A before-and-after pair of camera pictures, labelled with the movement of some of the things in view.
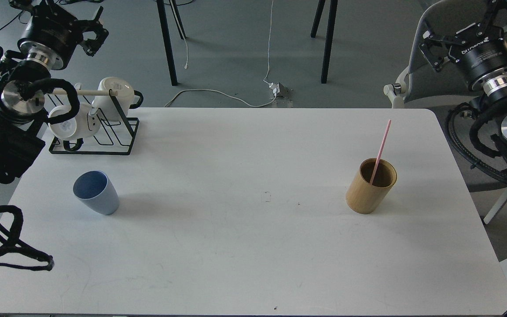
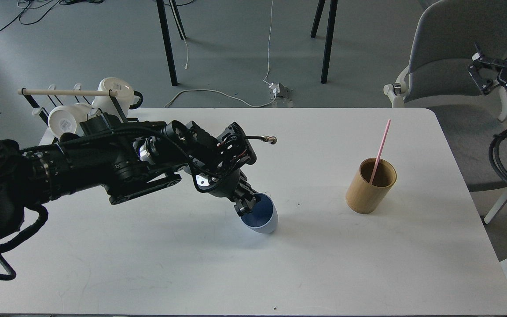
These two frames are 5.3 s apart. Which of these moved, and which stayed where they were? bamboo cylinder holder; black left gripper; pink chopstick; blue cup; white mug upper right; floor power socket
Moved: black left gripper; blue cup
Stayed: bamboo cylinder holder; floor power socket; pink chopstick; white mug upper right
